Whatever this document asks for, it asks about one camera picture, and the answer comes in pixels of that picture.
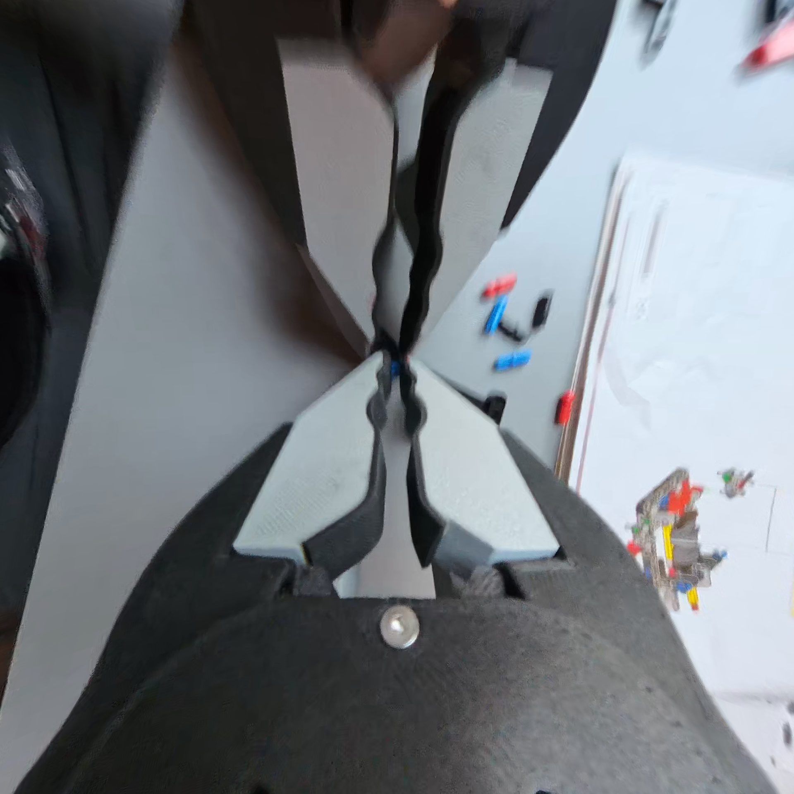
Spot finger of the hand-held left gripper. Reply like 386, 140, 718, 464
276, 37, 401, 362
397, 57, 554, 364

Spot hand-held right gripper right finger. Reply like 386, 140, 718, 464
400, 359, 559, 568

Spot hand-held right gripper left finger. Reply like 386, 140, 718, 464
232, 352, 393, 578

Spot lego instruction booklet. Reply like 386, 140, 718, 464
555, 149, 794, 794

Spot pile of loose lego pieces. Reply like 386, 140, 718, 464
639, 0, 794, 72

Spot person's left hand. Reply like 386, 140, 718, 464
361, 0, 459, 95

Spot person's grey trousers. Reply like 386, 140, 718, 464
0, 0, 187, 621

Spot person's black jacket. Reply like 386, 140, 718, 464
0, 143, 53, 447

